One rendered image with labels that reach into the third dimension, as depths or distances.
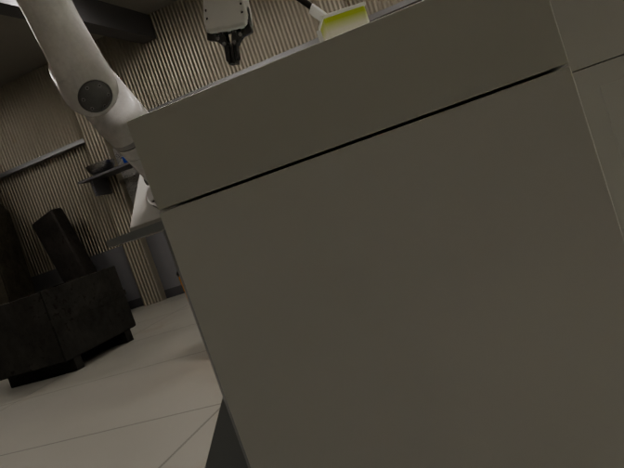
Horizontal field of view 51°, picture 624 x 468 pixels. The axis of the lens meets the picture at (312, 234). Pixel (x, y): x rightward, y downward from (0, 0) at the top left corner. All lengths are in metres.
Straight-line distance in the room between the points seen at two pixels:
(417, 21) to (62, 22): 0.79
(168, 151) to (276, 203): 0.19
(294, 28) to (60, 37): 6.92
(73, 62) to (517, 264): 0.97
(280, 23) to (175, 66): 1.53
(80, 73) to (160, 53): 7.57
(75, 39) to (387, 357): 0.91
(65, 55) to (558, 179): 1.00
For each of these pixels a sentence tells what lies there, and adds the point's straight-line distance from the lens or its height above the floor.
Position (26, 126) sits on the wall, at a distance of 10.24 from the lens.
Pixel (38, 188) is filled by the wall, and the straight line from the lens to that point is 10.21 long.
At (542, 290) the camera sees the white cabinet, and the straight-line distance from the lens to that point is 0.95.
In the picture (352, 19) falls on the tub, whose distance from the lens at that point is 1.10.
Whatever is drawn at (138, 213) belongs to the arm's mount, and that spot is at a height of 0.86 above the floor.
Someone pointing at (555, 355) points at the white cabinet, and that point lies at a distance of 0.97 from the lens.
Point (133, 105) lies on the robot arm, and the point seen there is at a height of 1.09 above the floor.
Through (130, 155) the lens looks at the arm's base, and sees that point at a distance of 1.62.
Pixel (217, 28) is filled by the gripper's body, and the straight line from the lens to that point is 1.52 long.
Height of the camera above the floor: 0.77
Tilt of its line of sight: 4 degrees down
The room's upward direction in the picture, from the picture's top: 19 degrees counter-clockwise
